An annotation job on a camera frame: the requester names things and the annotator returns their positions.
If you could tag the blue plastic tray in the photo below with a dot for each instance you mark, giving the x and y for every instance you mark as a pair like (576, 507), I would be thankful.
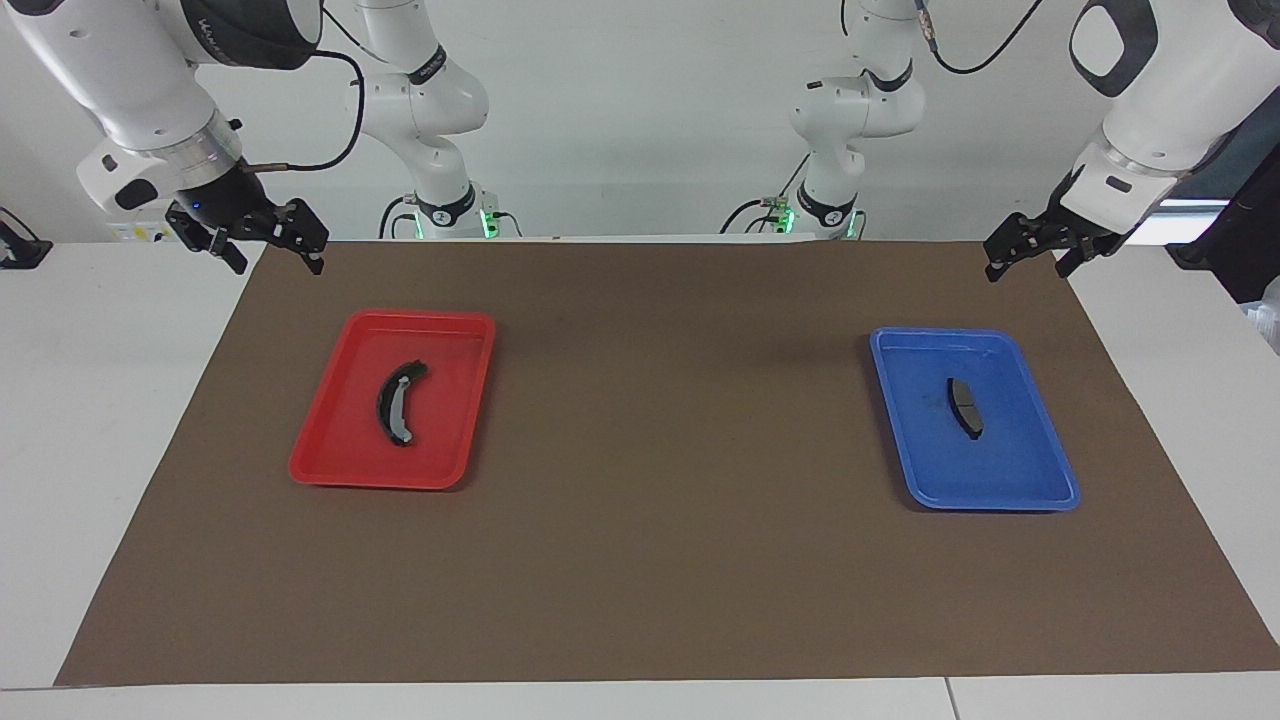
(1020, 470)

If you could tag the curved brake pad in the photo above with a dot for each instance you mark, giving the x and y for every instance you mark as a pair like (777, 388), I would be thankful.
(388, 405)

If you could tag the white wall socket box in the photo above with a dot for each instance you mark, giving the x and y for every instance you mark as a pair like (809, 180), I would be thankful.
(140, 232)

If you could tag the brown table mat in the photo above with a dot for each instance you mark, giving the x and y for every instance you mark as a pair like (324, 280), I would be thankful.
(680, 560)

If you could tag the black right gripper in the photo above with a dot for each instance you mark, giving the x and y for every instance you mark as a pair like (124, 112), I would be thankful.
(225, 200)

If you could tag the red plastic tray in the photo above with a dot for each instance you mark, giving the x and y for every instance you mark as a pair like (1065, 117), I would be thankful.
(340, 440)

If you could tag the black clamp mount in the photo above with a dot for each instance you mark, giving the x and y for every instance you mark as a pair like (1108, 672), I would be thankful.
(20, 250)

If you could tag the clear plastic bag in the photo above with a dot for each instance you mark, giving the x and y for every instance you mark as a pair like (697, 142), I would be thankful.
(1265, 315)

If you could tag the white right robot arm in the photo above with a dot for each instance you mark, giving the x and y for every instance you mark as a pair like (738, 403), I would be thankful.
(130, 80)

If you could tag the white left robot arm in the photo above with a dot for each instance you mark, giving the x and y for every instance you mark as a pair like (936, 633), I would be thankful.
(1160, 120)

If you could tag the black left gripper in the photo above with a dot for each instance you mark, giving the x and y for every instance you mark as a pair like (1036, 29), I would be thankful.
(1085, 225)

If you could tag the dark equipment beside table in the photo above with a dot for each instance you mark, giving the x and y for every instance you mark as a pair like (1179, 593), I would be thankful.
(1245, 210)

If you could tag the dark brake pad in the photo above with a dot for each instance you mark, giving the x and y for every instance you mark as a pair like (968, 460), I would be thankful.
(966, 405)

